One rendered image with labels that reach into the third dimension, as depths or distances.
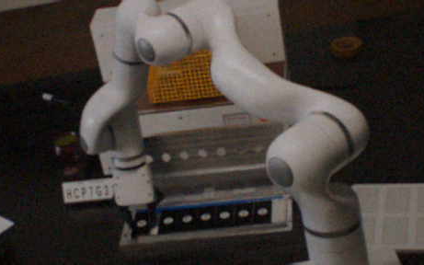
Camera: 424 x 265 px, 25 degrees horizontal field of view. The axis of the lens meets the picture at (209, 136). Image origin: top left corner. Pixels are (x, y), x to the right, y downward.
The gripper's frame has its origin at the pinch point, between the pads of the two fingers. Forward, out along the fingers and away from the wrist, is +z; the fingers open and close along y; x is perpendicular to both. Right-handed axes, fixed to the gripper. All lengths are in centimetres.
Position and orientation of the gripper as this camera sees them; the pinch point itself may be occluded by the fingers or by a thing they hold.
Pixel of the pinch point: (141, 219)
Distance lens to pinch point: 243.8
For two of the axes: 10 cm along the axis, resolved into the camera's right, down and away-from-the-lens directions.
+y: 9.8, -1.0, -1.4
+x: 1.0, -3.3, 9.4
